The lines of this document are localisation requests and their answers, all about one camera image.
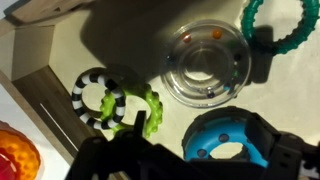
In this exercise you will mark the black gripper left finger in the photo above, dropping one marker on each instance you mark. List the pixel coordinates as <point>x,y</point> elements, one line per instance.
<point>129,153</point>

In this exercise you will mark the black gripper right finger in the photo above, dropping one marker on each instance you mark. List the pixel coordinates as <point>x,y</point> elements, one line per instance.
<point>289,157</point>

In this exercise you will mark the wooden slatted crate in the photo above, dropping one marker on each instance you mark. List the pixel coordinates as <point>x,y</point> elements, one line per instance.
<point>33,73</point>

